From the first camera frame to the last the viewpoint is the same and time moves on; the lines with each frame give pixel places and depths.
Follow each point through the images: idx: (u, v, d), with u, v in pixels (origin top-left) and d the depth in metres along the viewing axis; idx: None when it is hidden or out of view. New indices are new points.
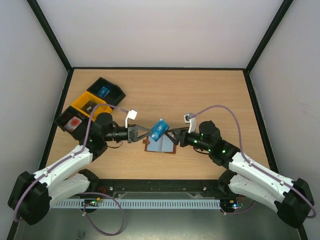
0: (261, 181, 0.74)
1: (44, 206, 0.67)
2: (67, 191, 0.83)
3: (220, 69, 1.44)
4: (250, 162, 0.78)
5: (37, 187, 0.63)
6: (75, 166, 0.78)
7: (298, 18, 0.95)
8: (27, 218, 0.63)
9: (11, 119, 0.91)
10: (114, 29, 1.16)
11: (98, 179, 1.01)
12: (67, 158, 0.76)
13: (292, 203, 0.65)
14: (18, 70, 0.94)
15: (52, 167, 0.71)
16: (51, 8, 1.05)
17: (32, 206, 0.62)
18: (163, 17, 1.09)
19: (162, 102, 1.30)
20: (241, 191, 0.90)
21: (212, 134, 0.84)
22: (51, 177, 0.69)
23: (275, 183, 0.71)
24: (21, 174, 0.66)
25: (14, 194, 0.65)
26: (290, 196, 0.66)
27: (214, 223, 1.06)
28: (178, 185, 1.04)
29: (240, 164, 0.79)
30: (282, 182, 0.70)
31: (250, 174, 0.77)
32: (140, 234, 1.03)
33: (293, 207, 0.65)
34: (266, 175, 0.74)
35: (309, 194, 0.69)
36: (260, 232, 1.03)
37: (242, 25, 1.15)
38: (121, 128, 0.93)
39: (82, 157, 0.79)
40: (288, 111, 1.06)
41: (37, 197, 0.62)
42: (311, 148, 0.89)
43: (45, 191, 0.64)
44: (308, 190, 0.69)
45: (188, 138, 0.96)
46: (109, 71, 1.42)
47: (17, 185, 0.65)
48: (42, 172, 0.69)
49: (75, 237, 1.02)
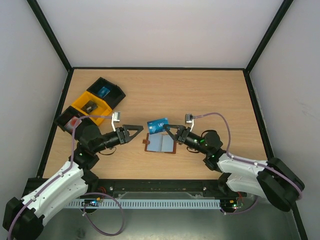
0: (242, 169, 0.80)
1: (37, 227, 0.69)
2: (62, 203, 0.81)
3: (220, 69, 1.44)
4: (231, 156, 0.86)
5: (26, 214, 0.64)
6: (66, 183, 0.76)
7: (298, 18, 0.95)
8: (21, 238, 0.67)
9: (11, 119, 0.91)
10: (115, 28, 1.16)
11: (98, 179, 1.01)
12: (55, 179, 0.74)
13: (266, 180, 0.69)
14: (18, 70, 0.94)
15: (40, 190, 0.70)
16: (51, 8, 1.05)
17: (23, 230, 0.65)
18: (164, 17, 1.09)
19: (162, 102, 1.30)
20: (239, 187, 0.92)
21: (215, 146, 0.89)
22: (39, 201, 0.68)
23: (251, 167, 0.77)
24: (9, 200, 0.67)
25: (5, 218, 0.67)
26: (264, 173, 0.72)
27: (214, 223, 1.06)
28: (178, 185, 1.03)
29: (225, 160, 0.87)
30: (256, 163, 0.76)
31: (234, 167, 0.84)
32: (140, 234, 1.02)
33: (269, 182, 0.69)
34: (243, 163, 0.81)
35: (286, 170, 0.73)
36: (260, 232, 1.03)
37: (242, 25, 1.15)
38: (110, 134, 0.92)
39: (72, 175, 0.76)
40: (288, 111, 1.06)
41: (26, 224, 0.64)
42: (311, 147, 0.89)
43: (34, 217, 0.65)
44: (285, 167, 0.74)
45: (187, 137, 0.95)
46: (109, 71, 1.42)
47: (6, 211, 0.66)
48: (30, 197, 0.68)
49: (74, 237, 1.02)
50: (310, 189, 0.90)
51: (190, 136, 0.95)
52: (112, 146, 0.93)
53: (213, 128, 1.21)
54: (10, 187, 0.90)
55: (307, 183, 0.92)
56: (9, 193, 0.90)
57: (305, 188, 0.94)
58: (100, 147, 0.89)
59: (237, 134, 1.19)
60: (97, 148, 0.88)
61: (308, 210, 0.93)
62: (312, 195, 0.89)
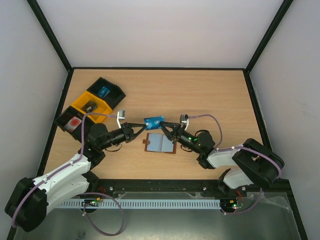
0: (224, 156, 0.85)
1: (43, 213, 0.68)
2: (65, 195, 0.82)
3: (220, 69, 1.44)
4: (216, 149, 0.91)
5: (36, 195, 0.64)
6: (74, 173, 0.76)
7: (298, 17, 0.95)
8: (25, 223, 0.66)
9: (12, 119, 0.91)
10: (115, 29, 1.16)
11: (98, 179, 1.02)
12: (65, 166, 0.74)
13: (240, 160, 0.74)
14: (19, 70, 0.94)
15: (51, 174, 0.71)
16: (51, 8, 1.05)
17: (30, 212, 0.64)
18: (164, 18, 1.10)
19: (162, 102, 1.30)
20: (235, 182, 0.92)
21: (208, 146, 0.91)
22: (50, 184, 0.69)
23: (230, 152, 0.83)
24: (19, 181, 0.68)
25: (12, 200, 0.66)
26: (240, 154, 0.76)
27: (214, 224, 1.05)
28: (178, 185, 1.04)
29: (211, 154, 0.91)
30: (233, 146, 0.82)
31: (219, 158, 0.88)
32: (140, 234, 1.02)
33: (243, 161, 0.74)
34: (224, 150, 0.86)
35: (263, 149, 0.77)
36: (260, 232, 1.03)
37: (242, 25, 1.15)
38: (116, 131, 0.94)
39: (81, 166, 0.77)
40: (288, 111, 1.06)
41: (35, 204, 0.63)
42: (311, 147, 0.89)
43: (44, 197, 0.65)
44: (260, 146, 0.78)
45: (181, 136, 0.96)
46: (109, 71, 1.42)
47: (15, 192, 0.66)
48: (42, 179, 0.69)
49: (75, 237, 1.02)
50: (310, 189, 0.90)
51: (184, 135, 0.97)
52: (118, 143, 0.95)
53: (213, 128, 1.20)
54: (10, 186, 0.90)
55: (307, 183, 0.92)
56: (9, 193, 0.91)
57: (306, 188, 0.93)
58: (107, 144, 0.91)
59: (237, 134, 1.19)
60: (103, 145, 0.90)
61: (308, 210, 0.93)
62: (312, 195, 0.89)
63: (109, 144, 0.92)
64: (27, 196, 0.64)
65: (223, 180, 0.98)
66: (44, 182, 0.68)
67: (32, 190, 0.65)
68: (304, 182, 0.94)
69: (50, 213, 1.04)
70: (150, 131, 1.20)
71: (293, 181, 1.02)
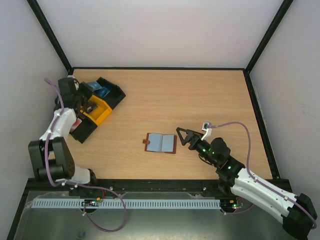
0: (267, 197, 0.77)
1: (70, 155, 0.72)
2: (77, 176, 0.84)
3: (220, 69, 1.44)
4: (255, 178, 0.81)
5: (54, 140, 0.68)
6: (67, 121, 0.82)
7: (298, 17, 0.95)
8: (65, 173, 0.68)
9: (12, 119, 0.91)
10: (114, 28, 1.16)
11: (93, 171, 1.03)
12: (57, 119, 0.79)
13: (295, 218, 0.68)
14: (19, 70, 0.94)
15: (51, 127, 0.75)
16: (50, 8, 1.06)
17: (58, 157, 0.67)
18: (163, 18, 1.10)
19: (162, 102, 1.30)
20: (244, 196, 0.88)
21: (223, 154, 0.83)
22: (57, 132, 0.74)
23: (280, 199, 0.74)
24: (29, 145, 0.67)
25: (37, 165, 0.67)
26: (294, 211, 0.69)
27: (214, 224, 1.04)
28: (178, 185, 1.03)
29: (246, 179, 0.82)
30: (286, 197, 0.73)
31: (256, 190, 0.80)
32: (139, 234, 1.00)
33: (298, 221, 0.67)
34: (271, 191, 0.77)
35: (312, 209, 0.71)
36: (260, 232, 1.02)
37: (241, 25, 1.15)
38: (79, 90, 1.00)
39: (69, 113, 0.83)
40: (288, 111, 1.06)
41: (59, 146, 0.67)
42: (311, 147, 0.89)
43: (62, 140, 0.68)
44: (311, 204, 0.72)
45: (197, 144, 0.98)
46: (109, 71, 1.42)
47: (35, 155, 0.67)
48: (47, 133, 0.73)
49: (74, 237, 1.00)
50: (310, 189, 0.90)
51: (201, 143, 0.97)
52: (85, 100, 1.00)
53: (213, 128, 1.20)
54: (9, 187, 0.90)
55: (307, 184, 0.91)
56: (8, 193, 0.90)
57: (306, 188, 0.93)
58: (80, 100, 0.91)
59: (237, 134, 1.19)
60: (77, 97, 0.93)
61: None
62: (311, 195, 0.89)
63: (82, 100, 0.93)
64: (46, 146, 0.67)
65: (230, 187, 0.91)
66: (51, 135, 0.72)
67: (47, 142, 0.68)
68: (305, 182, 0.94)
69: (50, 212, 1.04)
70: (149, 131, 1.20)
71: (293, 181, 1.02)
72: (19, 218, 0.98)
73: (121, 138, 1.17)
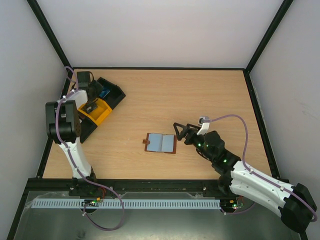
0: (263, 188, 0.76)
1: (79, 120, 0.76)
2: (79, 155, 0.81)
3: (221, 69, 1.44)
4: (250, 170, 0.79)
5: (67, 103, 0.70)
6: (80, 98, 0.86)
7: (298, 16, 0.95)
8: (72, 133, 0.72)
9: (12, 118, 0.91)
10: (114, 28, 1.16)
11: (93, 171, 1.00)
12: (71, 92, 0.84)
13: (293, 208, 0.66)
14: (19, 69, 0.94)
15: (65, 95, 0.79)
16: (51, 8, 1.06)
17: (69, 117, 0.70)
18: (164, 17, 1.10)
19: (162, 102, 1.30)
20: (244, 192, 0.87)
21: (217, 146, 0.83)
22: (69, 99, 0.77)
23: (276, 189, 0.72)
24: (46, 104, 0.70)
25: (47, 121, 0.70)
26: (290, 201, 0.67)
27: (215, 224, 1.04)
28: (178, 185, 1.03)
29: (241, 172, 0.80)
30: (282, 187, 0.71)
31: (252, 182, 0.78)
32: (140, 234, 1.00)
33: (295, 211, 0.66)
34: (266, 182, 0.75)
35: (310, 199, 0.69)
36: (260, 232, 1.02)
37: (241, 25, 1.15)
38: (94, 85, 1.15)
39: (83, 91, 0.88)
40: (288, 110, 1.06)
41: (71, 108, 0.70)
42: (310, 146, 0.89)
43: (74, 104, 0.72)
44: (309, 194, 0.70)
45: (194, 139, 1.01)
46: (109, 71, 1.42)
47: (48, 112, 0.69)
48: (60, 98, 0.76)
49: (74, 237, 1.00)
50: (310, 189, 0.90)
51: (197, 138, 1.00)
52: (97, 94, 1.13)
53: (213, 128, 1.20)
54: (8, 186, 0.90)
55: (308, 184, 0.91)
56: (8, 193, 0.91)
57: None
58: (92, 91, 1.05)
59: (237, 134, 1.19)
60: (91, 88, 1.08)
61: None
62: (312, 195, 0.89)
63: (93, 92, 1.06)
64: (59, 107, 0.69)
65: (230, 187, 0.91)
66: (65, 100, 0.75)
67: (60, 103, 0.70)
68: (305, 182, 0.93)
69: (51, 212, 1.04)
70: (149, 131, 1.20)
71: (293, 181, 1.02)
72: (19, 218, 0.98)
73: (121, 138, 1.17)
